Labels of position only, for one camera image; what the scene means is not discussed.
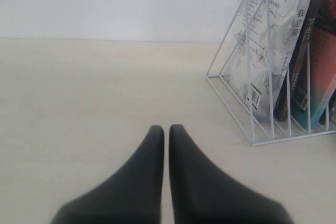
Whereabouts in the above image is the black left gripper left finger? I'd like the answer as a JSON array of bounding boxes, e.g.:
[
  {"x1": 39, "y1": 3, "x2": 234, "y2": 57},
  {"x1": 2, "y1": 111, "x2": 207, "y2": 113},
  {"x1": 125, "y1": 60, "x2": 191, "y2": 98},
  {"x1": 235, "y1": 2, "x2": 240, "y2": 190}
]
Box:
[{"x1": 51, "y1": 125, "x2": 164, "y2": 223}]

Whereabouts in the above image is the black and white book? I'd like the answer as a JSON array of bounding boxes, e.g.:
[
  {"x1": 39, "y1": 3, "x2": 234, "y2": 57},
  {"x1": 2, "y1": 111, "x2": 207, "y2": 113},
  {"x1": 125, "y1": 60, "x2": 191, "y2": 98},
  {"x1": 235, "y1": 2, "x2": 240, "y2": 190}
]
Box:
[{"x1": 319, "y1": 91, "x2": 335, "y2": 131}]

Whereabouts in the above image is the red and teal book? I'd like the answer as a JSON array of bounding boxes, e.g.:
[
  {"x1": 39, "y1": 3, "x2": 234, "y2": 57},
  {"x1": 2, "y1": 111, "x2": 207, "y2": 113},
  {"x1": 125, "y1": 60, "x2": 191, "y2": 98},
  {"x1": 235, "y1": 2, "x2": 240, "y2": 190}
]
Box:
[{"x1": 291, "y1": 0, "x2": 335, "y2": 131}]

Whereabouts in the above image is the white wire book rack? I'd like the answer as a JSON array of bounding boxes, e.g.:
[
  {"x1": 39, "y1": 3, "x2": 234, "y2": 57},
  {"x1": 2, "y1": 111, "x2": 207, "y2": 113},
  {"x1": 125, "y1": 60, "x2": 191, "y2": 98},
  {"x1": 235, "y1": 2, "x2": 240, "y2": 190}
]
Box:
[{"x1": 205, "y1": 0, "x2": 336, "y2": 148}]

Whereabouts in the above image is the grey marbled book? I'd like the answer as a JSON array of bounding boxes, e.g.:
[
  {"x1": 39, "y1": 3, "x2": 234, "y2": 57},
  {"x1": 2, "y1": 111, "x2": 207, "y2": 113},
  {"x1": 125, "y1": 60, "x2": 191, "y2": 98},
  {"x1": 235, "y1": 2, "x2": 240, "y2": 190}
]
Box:
[{"x1": 222, "y1": 0, "x2": 311, "y2": 123}]

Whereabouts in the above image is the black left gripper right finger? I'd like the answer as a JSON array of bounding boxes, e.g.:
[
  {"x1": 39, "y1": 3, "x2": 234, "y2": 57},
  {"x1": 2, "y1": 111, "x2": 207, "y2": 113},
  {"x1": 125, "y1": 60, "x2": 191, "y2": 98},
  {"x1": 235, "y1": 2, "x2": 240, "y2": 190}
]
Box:
[{"x1": 169, "y1": 124, "x2": 293, "y2": 223}]

